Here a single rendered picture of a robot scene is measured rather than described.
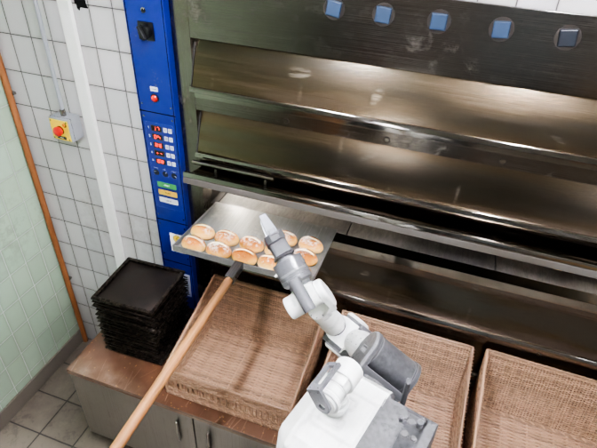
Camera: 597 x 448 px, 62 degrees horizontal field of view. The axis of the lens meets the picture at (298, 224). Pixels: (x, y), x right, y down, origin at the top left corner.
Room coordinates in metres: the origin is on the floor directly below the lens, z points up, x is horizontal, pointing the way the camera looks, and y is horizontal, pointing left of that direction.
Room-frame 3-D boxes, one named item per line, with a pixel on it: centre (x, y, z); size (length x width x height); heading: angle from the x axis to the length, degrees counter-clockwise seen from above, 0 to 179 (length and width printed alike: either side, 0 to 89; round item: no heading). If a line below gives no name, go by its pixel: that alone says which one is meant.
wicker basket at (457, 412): (1.20, -0.40, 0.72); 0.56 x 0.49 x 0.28; 72
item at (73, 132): (1.88, 0.99, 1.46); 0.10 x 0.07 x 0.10; 72
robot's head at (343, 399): (0.67, -0.10, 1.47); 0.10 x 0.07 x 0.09; 148
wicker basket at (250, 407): (1.39, 0.18, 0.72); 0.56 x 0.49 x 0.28; 73
